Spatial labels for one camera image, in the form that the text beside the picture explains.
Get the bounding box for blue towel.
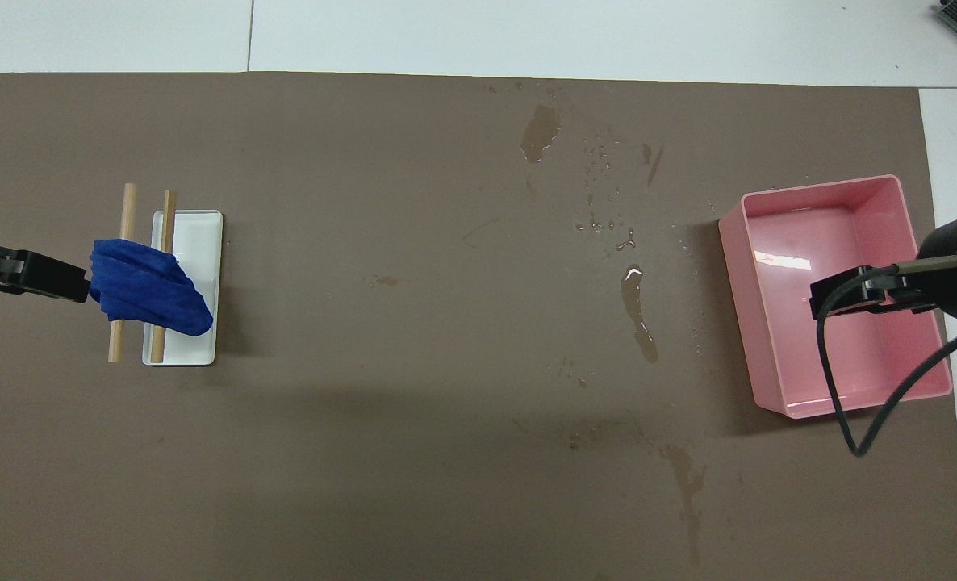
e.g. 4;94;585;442
89;237;215;338

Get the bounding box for white towel rack base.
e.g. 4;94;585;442
142;209;225;367

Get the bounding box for long narrow water puddle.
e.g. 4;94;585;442
621;266;659;364

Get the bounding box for wide water puddle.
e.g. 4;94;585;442
520;105;562;164

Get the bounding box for pink plastic bin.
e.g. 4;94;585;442
717;173;954;420

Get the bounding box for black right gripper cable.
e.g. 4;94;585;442
816;257;957;458

